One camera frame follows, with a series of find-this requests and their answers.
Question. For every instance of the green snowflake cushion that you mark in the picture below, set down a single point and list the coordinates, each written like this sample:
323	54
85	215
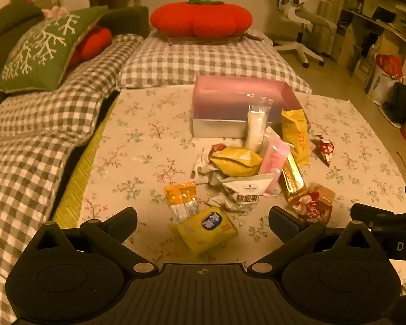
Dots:
40	50

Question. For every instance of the red white snack packet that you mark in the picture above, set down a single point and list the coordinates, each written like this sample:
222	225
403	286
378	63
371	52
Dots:
324	150

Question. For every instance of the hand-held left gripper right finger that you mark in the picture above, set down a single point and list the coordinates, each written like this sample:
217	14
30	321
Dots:
284	225

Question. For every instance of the grey checked blanket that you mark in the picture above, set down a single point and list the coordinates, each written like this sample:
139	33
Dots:
37	135

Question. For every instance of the gold bar snack packet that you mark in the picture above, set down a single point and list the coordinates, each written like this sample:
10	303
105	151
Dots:
292	181

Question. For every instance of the yellow green mat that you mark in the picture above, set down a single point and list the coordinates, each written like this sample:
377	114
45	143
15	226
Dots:
77	172

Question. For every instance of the pink cardboard box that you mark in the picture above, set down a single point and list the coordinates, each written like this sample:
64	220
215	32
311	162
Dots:
230	108

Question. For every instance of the clear plastic packet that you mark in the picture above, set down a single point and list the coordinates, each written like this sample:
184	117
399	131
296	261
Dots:
255	132

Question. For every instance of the dark green sofa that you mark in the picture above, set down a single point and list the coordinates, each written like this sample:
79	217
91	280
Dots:
6	23

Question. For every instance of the orange white snack packet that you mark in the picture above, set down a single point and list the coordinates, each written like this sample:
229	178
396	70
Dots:
182	199

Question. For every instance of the red brown figure snack packet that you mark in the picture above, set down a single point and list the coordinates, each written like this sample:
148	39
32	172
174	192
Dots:
313	204

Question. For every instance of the black bag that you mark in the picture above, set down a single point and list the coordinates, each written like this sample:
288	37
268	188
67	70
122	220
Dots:
399	103

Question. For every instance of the white red bag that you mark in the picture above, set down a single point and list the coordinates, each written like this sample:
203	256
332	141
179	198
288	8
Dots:
385	74

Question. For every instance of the white office chair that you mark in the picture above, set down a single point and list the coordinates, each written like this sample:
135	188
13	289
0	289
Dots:
301	13

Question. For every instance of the white triangular snack packet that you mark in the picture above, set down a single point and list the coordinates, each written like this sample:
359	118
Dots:
247	188

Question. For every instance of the grey checked pillow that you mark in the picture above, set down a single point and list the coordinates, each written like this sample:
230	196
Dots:
206	64

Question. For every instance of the floral tablecloth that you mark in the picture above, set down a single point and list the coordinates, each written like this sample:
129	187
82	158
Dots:
138	162

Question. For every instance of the yellow blue-label snack packet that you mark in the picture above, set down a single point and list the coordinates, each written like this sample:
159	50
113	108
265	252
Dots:
206	230

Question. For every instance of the pink snack packet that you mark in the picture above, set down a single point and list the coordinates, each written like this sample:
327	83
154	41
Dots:
274	157

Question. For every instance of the wooden shelf desk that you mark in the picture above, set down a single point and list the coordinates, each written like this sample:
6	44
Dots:
375	17

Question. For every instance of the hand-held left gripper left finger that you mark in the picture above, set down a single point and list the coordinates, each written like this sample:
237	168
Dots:
125	223

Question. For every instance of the yellow red-print snack packet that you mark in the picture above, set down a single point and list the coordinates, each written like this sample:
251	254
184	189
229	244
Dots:
294	135

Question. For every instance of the pink plush toy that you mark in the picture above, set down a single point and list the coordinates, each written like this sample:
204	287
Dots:
54	12

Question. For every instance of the small red cushion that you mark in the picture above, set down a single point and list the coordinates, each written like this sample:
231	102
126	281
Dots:
91	44

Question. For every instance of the plain yellow snack packet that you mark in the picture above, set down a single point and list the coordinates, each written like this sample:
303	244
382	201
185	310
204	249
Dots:
236	162

